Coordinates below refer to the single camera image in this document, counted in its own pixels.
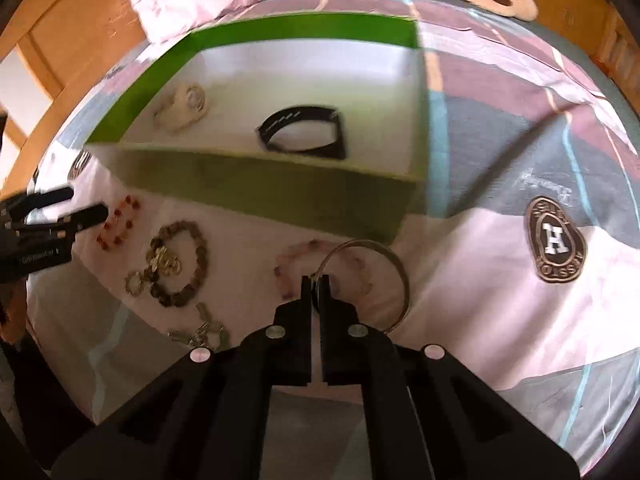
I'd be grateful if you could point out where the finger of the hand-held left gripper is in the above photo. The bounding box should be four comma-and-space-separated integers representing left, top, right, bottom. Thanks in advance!
50, 203, 108, 235
15, 187, 76, 213

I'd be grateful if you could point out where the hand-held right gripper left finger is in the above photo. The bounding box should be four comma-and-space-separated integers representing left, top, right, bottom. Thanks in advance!
50, 275, 313, 480

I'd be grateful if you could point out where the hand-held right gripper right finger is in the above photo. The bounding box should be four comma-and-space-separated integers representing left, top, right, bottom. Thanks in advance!
320, 274, 581, 480

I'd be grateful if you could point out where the red bead bracelet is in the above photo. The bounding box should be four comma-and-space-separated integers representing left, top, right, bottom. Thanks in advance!
96, 195, 142, 251

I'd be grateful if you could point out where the pink bead bracelet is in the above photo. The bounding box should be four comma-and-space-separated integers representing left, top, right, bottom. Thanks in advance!
274, 240, 373, 301

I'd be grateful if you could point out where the silver bangle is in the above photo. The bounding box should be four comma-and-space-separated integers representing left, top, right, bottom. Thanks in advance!
315, 240, 411, 333

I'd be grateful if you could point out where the silver chain bracelet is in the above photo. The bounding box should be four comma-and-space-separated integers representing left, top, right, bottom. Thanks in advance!
167, 302, 231, 351

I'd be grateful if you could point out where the brown bead bracelet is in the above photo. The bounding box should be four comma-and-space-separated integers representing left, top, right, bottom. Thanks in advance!
125, 220, 210, 308

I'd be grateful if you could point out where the green cardboard box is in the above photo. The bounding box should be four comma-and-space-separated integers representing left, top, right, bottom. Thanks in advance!
85, 14, 431, 246

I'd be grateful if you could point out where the cream wrist watch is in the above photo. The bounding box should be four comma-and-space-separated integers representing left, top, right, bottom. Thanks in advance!
152, 84, 208, 133

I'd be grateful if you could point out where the black wristband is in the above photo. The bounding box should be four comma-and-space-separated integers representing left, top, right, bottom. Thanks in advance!
256, 105, 348, 161

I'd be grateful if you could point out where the wooden headboard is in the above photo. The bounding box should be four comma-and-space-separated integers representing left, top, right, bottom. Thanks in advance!
0, 0, 151, 201

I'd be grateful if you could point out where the wooden cabinet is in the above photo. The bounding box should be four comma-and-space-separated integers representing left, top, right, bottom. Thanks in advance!
530, 0, 616, 56

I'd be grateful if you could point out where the wooden footboard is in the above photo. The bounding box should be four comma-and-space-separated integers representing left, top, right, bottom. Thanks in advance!
595, 5, 640, 111

